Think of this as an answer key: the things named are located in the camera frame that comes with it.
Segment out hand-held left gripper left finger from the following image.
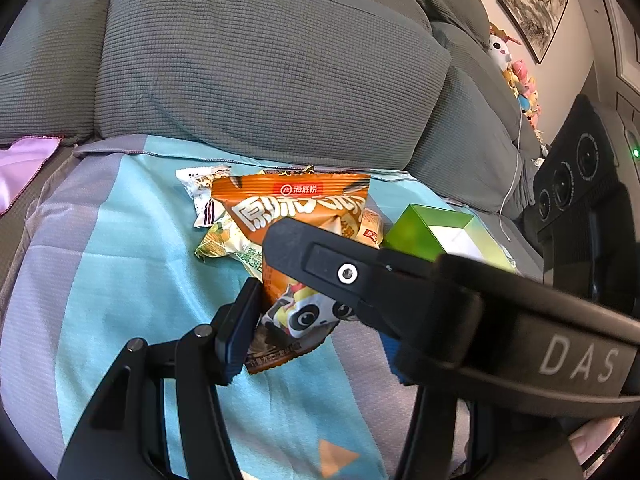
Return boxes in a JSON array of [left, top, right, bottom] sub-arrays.
[[57, 276, 264, 480]]

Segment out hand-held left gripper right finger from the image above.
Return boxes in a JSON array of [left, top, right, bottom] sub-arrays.
[[378, 332, 502, 480]]

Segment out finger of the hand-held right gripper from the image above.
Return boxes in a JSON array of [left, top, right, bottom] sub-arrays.
[[262, 217, 441, 343]]

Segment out large orange snack packet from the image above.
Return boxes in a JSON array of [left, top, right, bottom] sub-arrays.
[[210, 172, 372, 375]]

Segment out green cardboard box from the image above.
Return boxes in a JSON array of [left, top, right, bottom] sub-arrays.
[[382, 203, 518, 276]]

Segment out yellow-green snack packet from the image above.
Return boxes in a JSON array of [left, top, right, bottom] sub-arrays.
[[194, 210, 266, 281]]

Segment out person's right hand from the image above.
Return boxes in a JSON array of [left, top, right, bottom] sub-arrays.
[[567, 412, 632, 480]]

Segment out small orange snack packet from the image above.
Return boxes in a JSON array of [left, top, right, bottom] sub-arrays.
[[350, 207, 386, 250]]

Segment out white snack packet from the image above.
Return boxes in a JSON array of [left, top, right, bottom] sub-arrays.
[[175, 166, 233, 231]]

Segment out blue grey striped blanket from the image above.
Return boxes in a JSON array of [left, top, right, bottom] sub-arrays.
[[0, 135, 546, 480]]

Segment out wide grey sofa back cushion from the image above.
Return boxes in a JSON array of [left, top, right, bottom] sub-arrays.
[[95, 0, 453, 173]]

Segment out grey sofa seat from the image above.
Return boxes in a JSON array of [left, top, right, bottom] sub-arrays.
[[0, 142, 76, 291]]

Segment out pile of colourful plush toys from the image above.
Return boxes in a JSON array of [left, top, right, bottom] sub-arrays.
[[502, 59, 545, 133]]

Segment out pink floral cloth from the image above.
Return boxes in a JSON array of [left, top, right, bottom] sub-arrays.
[[0, 134, 66, 217]]

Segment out large framed landscape picture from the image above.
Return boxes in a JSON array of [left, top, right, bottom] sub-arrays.
[[496, 0, 571, 65]]

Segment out white cable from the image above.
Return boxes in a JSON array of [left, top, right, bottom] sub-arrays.
[[497, 110, 540, 242]]

